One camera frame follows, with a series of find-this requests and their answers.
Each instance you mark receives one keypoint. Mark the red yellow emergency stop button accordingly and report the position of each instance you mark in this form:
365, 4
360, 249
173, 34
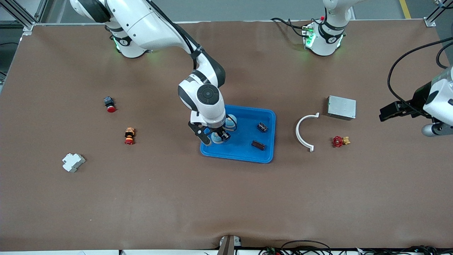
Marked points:
130, 136

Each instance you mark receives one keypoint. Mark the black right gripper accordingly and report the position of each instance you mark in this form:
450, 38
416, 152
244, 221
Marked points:
222, 132

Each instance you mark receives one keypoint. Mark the brown electrolytic capacitor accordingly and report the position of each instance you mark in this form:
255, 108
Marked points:
258, 145

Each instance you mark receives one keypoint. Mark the brown table cover sheet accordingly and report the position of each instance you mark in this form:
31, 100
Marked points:
212, 198

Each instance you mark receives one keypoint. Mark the dark capacitor with white print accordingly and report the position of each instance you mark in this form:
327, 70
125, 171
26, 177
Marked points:
262, 127

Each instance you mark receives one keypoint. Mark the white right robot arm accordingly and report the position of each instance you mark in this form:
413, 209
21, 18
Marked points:
141, 24

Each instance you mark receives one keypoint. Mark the white semicircular pipe clamp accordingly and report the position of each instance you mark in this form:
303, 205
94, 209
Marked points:
297, 132

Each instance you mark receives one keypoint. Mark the brass valve with red handwheel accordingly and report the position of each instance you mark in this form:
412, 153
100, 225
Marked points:
338, 141

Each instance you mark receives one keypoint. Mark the blue plastic tray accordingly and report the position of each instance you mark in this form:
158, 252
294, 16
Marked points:
237, 150

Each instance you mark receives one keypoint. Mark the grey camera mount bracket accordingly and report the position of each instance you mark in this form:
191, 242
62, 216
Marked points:
228, 246

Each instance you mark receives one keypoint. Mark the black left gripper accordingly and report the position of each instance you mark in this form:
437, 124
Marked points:
419, 95

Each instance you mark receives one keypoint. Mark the red push button black body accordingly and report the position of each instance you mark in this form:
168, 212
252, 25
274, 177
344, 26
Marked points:
110, 105

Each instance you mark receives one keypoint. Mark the grey metal power supply box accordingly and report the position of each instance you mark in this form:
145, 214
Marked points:
341, 107

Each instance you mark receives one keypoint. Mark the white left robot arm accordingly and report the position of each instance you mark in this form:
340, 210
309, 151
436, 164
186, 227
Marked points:
325, 42

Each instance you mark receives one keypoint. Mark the blue service bell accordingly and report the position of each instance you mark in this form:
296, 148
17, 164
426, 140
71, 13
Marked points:
216, 139
231, 122

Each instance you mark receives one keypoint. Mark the white circuit breaker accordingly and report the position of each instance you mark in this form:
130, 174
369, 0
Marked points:
73, 163

